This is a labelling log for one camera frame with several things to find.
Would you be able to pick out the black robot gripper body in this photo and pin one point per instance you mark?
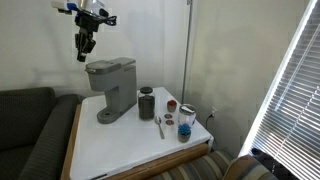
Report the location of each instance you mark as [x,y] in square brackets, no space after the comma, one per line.
[88,24]

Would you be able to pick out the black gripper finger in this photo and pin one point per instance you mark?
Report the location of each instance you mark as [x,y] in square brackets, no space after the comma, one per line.
[80,56]
[84,56]

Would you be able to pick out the grey coffee maker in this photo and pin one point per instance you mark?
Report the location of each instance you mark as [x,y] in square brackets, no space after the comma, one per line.
[117,79]

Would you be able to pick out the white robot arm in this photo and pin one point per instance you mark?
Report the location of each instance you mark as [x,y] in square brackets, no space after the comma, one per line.
[95,7]

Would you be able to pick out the dark coffee glass jar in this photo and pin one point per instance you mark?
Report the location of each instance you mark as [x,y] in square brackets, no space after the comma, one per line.
[146,103]

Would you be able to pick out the red coffee pod cup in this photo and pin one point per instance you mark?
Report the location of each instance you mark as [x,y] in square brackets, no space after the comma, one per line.
[171,105]

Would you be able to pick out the coffee pod far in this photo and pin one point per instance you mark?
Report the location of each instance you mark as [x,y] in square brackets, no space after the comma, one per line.
[168,116]

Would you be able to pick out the coffee pod near spoon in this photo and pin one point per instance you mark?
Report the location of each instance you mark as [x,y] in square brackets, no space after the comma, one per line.
[169,122]

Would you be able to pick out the dark grey sofa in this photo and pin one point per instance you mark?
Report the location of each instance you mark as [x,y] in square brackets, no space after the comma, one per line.
[35,126]

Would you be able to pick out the white table top board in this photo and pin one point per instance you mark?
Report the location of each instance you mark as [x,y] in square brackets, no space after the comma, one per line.
[104,150]

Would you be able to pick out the metal spoon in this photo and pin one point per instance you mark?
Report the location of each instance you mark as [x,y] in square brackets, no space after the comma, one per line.
[158,122]

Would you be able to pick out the metal floor lamp pole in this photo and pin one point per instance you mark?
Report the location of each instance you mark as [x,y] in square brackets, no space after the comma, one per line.
[190,6]

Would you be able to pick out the clear glass jar silver lid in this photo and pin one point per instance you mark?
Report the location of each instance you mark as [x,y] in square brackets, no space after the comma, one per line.
[187,114]

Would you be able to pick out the blue succulent in pot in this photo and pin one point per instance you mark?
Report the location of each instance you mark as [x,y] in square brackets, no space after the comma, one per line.
[184,132]

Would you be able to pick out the wooden table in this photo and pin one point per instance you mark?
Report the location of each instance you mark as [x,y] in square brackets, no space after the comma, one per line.
[144,170]

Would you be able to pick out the striped sofa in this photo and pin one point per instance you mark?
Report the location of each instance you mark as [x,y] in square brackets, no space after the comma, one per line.
[209,167]

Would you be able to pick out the striped sofa cushion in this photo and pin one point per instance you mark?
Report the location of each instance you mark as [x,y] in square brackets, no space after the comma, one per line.
[247,168]

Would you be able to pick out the window blinds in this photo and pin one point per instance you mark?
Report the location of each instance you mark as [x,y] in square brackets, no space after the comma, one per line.
[287,125]

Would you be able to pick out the wall outlet with plug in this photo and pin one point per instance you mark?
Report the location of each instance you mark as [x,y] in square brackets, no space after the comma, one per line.
[211,116]

